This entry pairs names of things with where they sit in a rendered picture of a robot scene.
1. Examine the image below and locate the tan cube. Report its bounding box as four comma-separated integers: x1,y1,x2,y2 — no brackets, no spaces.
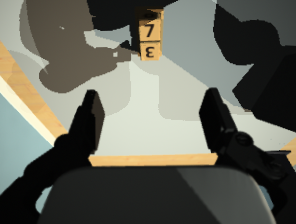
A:
138,12,160,41
140,41,160,61

